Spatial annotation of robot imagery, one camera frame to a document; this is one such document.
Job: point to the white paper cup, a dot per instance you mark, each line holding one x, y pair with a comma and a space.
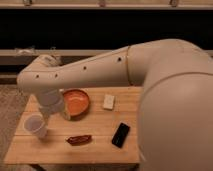
36, 126

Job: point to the orange bowl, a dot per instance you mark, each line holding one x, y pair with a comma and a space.
76, 102

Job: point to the white rectangular block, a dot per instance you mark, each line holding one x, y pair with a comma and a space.
108, 102

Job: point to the black smartphone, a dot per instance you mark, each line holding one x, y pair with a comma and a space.
120, 135

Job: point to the wooden table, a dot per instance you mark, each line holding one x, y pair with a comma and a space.
100, 123

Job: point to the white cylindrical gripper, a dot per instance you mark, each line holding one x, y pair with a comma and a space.
47, 107

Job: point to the red sausage packet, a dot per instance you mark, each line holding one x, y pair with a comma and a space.
77, 140

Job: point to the wooden bench rail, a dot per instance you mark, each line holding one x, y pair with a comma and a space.
18, 57

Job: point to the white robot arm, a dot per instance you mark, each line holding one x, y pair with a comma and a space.
175, 114

